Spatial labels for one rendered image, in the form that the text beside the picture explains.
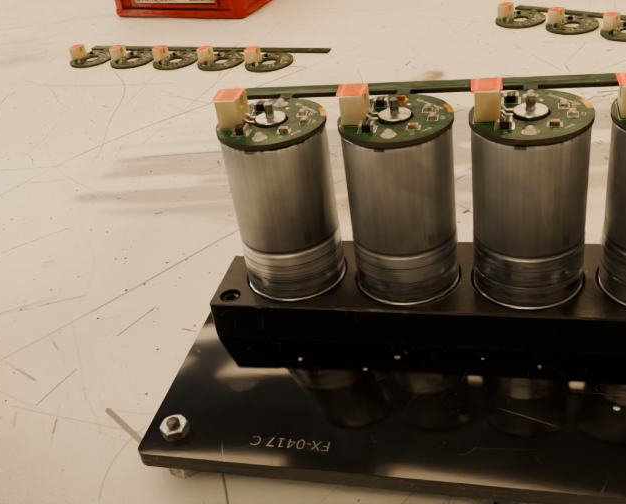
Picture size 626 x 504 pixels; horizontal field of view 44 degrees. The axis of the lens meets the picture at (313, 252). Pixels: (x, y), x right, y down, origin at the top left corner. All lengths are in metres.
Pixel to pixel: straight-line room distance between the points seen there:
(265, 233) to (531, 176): 0.06
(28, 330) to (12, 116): 0.19
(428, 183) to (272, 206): 0.03
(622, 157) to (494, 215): 0.03
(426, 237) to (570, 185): 0.03
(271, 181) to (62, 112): 0.24
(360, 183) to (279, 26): 0.30
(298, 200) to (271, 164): 0.01
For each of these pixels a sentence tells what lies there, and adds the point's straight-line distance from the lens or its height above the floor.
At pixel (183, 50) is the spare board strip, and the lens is 0.45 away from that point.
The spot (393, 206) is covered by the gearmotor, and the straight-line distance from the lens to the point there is 0.17.
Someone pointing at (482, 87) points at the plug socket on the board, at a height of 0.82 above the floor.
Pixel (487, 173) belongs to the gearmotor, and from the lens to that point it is 0.16.
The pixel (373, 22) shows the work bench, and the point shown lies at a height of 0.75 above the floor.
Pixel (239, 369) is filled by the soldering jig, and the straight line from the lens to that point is 0.19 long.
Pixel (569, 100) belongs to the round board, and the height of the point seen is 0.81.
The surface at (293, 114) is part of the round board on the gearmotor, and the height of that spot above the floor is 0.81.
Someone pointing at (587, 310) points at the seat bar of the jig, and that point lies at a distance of 0.18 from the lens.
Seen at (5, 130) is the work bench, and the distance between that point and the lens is 0.40.
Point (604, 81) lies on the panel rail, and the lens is 0.18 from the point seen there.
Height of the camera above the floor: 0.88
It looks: 33 degrees down
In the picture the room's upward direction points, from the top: 9 degrees counter-clockwise
